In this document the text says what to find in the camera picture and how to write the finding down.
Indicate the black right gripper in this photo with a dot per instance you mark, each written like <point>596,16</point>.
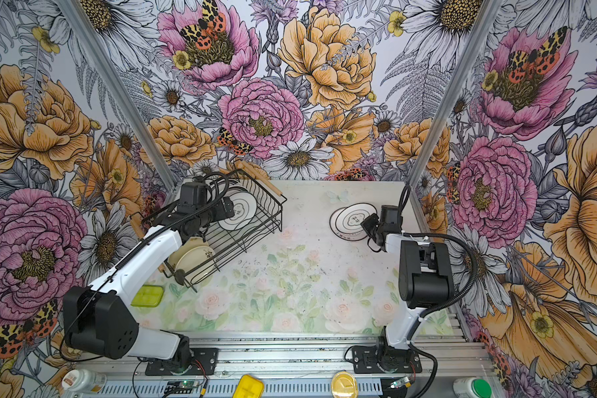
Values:
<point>366,223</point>

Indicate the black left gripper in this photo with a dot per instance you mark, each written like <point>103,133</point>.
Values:
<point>220,214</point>

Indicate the white plate ring pattern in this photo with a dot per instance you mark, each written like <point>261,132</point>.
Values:
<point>346,222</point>

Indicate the black wire dish rack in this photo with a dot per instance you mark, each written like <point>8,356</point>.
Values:
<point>228,245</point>

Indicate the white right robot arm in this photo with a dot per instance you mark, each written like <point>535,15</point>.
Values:
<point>425,281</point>

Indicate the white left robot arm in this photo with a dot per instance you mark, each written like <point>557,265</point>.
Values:
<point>97,318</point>

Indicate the green translucent square dish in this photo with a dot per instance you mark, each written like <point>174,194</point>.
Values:
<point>148,296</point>

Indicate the cream bowl plate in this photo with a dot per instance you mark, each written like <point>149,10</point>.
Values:
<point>194,261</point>

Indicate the white green rimmed plate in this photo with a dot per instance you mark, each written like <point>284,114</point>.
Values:
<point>245,209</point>

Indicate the round yellow lid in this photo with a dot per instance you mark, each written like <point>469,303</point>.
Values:
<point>344,385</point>

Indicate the yellow plastic block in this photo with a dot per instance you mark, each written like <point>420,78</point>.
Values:
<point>249,387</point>

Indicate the green white button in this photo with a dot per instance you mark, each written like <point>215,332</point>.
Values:
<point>472,387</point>

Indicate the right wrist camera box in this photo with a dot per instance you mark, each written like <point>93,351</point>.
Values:
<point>391,217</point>

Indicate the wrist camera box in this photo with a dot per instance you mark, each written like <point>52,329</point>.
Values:
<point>193,194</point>
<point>391,217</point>

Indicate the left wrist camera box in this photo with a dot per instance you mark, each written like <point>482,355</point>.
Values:
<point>193,194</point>

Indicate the aluminium left corner post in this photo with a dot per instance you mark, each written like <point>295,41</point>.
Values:
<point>86,34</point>

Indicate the aluminium corner post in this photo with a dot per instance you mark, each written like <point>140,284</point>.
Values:
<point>464,65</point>
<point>86,34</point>

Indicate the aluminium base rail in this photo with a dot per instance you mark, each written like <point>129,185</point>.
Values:
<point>293,365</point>

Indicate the aluminium right corner post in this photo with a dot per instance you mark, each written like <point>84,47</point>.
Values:
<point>464,65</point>

